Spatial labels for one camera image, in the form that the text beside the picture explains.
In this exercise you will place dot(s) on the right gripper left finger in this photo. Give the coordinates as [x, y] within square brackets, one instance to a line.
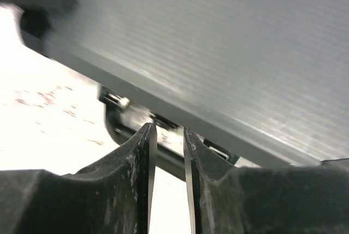
[111, 195]

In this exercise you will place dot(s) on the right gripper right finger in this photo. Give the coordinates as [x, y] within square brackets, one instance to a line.
[225, 199]

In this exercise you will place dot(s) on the black poker set case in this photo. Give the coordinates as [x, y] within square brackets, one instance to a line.
[266, 80]

